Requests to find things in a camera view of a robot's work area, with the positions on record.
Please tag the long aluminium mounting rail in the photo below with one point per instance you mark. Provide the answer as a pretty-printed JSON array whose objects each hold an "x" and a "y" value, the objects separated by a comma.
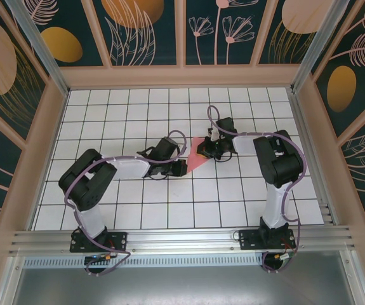
[{"x": 182, "y": 239}]

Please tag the aluminium corner post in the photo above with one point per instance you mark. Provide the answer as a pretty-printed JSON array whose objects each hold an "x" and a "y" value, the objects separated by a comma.
[
  {"x": 42, "y": 54},
  {"x": 315, "y": 44}
]

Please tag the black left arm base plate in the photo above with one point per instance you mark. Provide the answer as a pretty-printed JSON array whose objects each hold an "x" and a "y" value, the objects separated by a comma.
[{"x": 118, "y": 241}]

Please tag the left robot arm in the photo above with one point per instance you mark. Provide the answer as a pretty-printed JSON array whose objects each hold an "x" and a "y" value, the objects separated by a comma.
[{"x": 87, "y": 185}]

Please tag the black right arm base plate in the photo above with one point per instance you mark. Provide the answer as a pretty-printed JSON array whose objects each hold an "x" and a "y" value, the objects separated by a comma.
[{"x": 249, "y": 239}]

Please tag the aluminium side rail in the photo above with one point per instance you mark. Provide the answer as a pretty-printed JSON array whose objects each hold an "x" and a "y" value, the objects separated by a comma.
[{"x": 309, "y": 152}]

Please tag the small controller board with LEDs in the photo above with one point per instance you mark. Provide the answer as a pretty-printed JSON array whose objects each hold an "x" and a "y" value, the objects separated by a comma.
[{"x": 98, "y": 258}]

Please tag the pink cloth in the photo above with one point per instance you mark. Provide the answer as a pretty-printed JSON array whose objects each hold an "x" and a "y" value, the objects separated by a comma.
[{"x": 195, "y": 162}]

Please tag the small connector with orange plug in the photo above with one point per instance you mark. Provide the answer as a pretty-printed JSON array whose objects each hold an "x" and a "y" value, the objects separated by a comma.
[{"x": 285, "y": 256}]

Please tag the grey metal panel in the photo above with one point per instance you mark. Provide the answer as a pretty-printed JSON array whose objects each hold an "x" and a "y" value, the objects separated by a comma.
[{"x": 182, "y": 286}]

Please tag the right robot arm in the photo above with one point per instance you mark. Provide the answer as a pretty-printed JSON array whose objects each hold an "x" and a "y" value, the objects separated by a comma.
[{"x": 280, "y": 165}]

